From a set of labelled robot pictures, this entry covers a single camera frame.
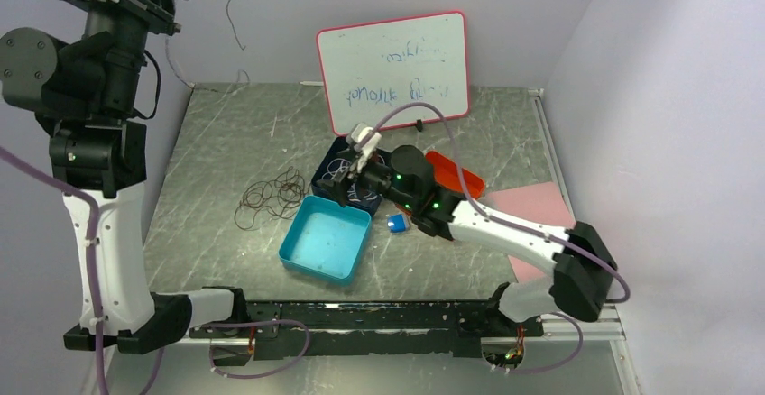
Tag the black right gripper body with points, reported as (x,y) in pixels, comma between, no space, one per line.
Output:
(382,175)

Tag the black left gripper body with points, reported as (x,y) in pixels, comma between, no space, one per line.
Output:
(118,33)

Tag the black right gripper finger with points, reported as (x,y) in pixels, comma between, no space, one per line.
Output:
(349,174)
(337,189)

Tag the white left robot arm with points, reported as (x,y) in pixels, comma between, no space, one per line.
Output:
(99,166)

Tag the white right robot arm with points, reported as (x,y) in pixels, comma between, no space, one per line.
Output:
(577,268)

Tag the orange square tray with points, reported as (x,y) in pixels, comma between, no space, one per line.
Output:
(446,175)

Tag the small blue white object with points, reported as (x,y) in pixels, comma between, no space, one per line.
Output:
(398,223)

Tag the teal square tray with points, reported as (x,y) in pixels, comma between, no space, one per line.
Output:
(326,241)

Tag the pink-framed whiteboard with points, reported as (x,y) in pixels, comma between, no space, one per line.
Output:
(368,69)

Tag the pink clipboard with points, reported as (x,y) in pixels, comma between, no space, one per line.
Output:
(542,203)

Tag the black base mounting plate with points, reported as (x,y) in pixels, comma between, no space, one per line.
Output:
(460,327)

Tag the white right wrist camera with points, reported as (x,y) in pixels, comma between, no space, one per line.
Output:
(363,139)

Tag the aluminium frame rail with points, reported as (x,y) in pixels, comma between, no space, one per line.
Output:
(569,358)

